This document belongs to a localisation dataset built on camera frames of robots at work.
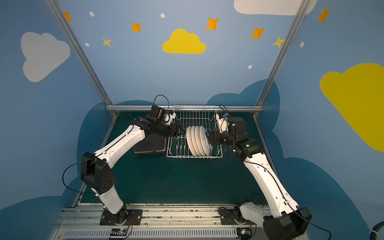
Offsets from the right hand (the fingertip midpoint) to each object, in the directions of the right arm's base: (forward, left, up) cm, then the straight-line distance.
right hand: (216, 130), depth 75 cm
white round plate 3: (+1, +9, -13) cm, 16 cm away
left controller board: (-44, +47, -31) cm, 71 cm away
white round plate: (+5, +15, -11) cm, 19 cm away
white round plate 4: (+3, +5, -15) cm, 16 cm away
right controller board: (-40, -16, -32) cm, 54 cm away
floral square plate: (-1, +40, -25) cm, 47 cm away
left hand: (+3, +19, -6) cm, 20 cm away
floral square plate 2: (+2, +41, -26) cm, 48 cm away
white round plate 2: (0, +12, -13) cm, 17 cm away
